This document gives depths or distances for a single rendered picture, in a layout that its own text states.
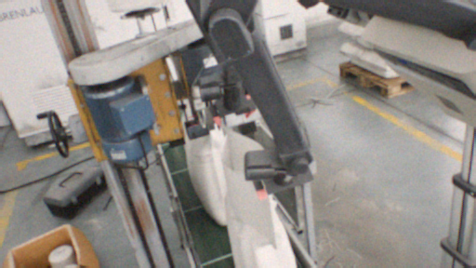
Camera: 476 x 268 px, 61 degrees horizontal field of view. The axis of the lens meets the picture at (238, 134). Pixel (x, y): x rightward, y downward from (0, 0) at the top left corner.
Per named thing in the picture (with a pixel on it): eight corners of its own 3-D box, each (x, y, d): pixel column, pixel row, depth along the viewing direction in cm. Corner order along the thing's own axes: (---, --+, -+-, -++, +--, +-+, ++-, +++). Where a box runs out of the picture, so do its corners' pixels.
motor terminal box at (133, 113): (160, 129, 121) (150, 94, 116) (130, 144, 116) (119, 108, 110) (145, 123, 127) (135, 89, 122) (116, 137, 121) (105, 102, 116)
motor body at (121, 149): (157, 158, 128) (136, 85, 117) (109, 172, 125) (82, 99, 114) (152, 139, 141) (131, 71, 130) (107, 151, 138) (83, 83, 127)
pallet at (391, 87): (487, 66, 412) (488, 53, 405) (388, 99, 383) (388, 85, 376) (427, 49, 482) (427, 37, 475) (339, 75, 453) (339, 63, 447)
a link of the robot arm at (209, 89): (238, 66, 113) (231, 52, 119) (198, 73, 111) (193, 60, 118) (242, 101, 120) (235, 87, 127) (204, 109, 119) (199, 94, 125)
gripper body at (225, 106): (214, 104, 131) (213, 89, 125) (243, 95, 133) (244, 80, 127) (220, 119, 127) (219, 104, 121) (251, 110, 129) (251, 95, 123)
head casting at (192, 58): (257, 106, 155) (246, 29, 141) (196, 124, 150) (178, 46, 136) (234, 84, 181) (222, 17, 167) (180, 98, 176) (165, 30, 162)
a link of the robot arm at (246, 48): (243, 10, 46) (235, -46, 52) (196, 26, 47) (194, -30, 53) (318, 173, 79) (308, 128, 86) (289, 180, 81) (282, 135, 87)
